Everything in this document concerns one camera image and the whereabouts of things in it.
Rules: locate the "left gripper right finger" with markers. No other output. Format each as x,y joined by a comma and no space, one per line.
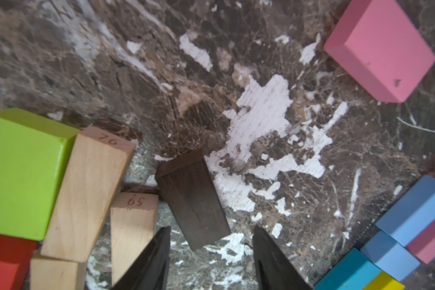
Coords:
273,269

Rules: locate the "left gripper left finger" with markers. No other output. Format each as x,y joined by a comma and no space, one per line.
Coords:
150,270

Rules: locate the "teal block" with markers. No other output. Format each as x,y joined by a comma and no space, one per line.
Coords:
354,272

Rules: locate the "dark brown block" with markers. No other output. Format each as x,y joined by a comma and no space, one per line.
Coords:
186,185

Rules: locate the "yellow block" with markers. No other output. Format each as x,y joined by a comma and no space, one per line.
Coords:
384,282

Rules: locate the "blue block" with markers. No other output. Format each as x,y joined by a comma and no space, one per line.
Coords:
390,256
412,213

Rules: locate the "green block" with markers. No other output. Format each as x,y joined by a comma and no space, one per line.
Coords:
34,153

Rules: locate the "wooden block tilted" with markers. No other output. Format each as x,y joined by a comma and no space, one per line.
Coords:
133,218

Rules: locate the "wooden block bottom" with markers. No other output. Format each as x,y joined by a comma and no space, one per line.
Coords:
47,273

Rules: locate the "wooden block upright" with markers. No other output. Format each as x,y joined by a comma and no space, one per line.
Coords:
97,165

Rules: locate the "red block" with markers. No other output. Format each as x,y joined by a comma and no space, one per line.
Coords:
15,256

